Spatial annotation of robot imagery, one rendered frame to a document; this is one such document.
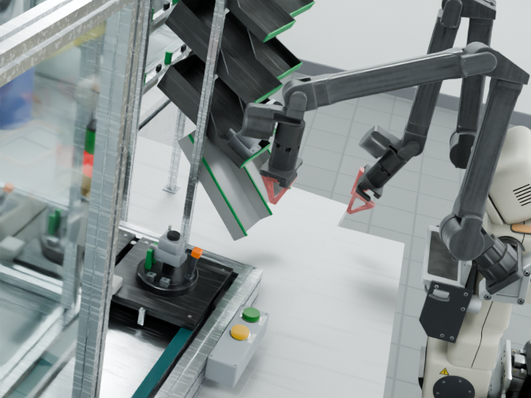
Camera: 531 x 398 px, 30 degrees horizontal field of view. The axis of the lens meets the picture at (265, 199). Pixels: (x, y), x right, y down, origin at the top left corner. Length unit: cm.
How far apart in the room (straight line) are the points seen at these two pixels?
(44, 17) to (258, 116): 116
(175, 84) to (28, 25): 145
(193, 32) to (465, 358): 103
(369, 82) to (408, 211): 269
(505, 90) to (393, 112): 352
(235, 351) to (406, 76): 68
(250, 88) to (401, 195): 257
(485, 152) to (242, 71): 60
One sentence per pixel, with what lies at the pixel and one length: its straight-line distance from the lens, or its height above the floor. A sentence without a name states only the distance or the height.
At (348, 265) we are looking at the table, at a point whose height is 86.
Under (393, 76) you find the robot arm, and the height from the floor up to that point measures 155.
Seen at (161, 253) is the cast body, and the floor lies 105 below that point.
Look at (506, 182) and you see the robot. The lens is 224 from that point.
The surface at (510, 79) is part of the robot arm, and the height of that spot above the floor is 159.
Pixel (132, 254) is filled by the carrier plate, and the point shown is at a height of 97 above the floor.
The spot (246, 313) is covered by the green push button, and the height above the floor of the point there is 97.
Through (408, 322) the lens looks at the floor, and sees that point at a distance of 397.
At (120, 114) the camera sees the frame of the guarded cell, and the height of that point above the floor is 183.
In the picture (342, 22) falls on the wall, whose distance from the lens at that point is 567.
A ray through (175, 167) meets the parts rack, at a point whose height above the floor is 94.
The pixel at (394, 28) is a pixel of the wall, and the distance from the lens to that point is 565.
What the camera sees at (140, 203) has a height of 86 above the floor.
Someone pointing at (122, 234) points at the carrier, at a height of 97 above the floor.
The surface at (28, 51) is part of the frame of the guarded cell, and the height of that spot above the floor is 197.
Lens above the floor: 234
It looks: 31 degrees down
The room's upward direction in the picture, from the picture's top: 12 degrees clockwise
